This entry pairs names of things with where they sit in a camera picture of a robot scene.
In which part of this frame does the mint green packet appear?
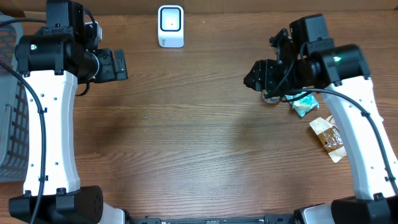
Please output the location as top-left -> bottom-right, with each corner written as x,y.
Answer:
290,93 -> 320,117

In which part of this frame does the grey plastic mesh basket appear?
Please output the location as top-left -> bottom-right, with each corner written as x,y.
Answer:
1,23 -> 29,182

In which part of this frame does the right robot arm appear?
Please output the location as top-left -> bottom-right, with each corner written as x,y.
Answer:
244,14 -> 397,223

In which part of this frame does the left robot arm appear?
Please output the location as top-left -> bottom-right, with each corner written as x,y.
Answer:
9,1 -> 131,223

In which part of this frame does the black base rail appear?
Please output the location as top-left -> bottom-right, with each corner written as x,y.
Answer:
126,214 -> 334,224

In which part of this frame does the green lid white jar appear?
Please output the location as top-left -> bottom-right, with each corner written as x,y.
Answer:
261,90 -> 280,104

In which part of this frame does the white barcode scanner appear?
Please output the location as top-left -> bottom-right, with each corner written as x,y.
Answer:
157,5 -> 184,48

